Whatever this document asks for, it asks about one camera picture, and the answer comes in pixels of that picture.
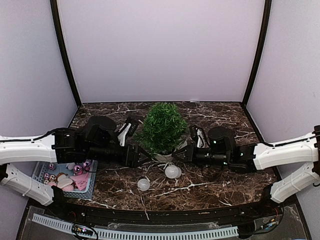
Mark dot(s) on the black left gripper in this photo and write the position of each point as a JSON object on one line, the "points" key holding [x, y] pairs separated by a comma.
{"points": [[132, 161]]}

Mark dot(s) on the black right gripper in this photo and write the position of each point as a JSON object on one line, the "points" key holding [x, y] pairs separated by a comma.
{"points": [[188, 149]]}

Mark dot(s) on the white ball string lights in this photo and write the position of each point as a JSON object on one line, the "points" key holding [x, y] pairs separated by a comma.
{"points": [[161, 170]]}

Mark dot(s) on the small green christmas tree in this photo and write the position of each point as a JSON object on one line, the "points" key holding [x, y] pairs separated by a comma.
{"points": [[162, 131]]}

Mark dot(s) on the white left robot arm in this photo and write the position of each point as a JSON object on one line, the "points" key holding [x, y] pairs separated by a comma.
{"points": [[30, 149]]}

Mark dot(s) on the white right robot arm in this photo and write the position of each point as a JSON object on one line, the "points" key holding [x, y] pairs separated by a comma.
{"points": [[304, 149]]}

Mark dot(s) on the pink bauble ornaments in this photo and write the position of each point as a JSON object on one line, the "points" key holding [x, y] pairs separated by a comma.
{"points": [[68, 177]]}

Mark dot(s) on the light blue plastic basket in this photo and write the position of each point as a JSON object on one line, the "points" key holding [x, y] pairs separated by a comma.
{"points": [[87, 194]]}

